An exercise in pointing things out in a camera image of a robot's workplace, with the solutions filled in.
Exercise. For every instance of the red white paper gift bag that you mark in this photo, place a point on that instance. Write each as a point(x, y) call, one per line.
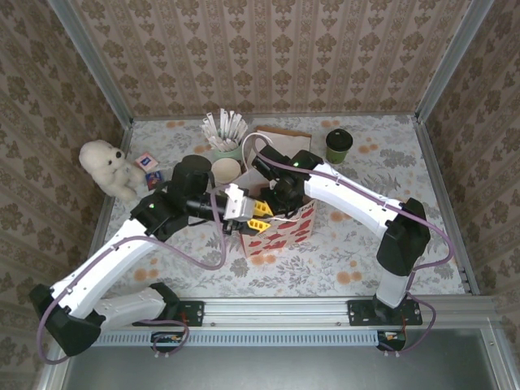
point(284, 239)

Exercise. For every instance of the stack of paper cups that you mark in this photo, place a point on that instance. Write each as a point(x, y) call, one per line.
point(225, 170)

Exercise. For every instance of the black plastic cup lid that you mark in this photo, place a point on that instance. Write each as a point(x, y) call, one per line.
point(339, 140)

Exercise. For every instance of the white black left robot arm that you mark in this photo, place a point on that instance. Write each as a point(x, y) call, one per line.
point(105, 264)

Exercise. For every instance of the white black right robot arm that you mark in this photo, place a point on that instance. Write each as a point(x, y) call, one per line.
point(353, 199)

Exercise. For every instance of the blue tissue packet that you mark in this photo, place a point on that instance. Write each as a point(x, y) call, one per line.
point(154, 180)

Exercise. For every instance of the white napkin stack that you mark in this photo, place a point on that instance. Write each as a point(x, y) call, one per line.
point(300, 142)

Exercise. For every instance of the brown cardboard tray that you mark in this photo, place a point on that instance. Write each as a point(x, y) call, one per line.
point(284, 131)

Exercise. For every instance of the pink tissue packet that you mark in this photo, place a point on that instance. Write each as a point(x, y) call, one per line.
point(145, 161)

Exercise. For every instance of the light green mug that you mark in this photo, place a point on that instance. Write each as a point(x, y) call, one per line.
point(231, 153)

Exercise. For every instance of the white plush dog toy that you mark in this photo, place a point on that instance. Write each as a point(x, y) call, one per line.
point(101, 162)

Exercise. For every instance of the grey metal panel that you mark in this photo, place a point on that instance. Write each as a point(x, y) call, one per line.
point(284, 369)

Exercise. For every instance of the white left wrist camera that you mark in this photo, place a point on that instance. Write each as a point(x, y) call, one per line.
point(237, 203)

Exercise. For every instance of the aluminium front rail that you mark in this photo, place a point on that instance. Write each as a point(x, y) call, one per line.
point(276, 310)

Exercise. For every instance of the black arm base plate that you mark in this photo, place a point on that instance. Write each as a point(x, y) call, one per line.
point(191, 313)
point(359, 313)

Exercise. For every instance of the aluminium frame post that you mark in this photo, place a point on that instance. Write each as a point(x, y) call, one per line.
point(93, 69)
point(451, 61)

